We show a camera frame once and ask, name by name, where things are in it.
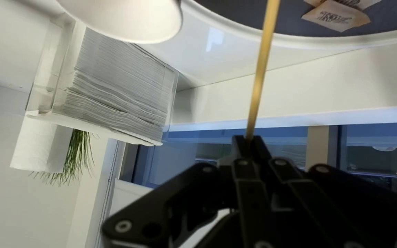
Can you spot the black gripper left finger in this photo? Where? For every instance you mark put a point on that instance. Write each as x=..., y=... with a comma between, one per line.
x=161, y=204

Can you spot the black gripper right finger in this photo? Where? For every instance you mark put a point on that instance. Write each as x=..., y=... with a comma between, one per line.
x=336, y=210

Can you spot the wooden coffee stirrer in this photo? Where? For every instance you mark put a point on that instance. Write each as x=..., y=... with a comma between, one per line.
x=262, y=69

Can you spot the dark glass window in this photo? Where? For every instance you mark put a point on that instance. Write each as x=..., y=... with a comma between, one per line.
x=368, y=151

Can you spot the green grass plant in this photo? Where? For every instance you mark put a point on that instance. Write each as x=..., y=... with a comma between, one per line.
x=75, y=155

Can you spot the white planter box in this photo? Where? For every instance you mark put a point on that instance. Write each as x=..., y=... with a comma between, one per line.
x=37, y=146

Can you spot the round black white-rimmed tray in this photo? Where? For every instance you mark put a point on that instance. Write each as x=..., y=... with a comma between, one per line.
x=234, y=49

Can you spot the brown sugar packet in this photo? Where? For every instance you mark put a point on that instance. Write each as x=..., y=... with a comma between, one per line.
x=365, y=2
x=336, y=18

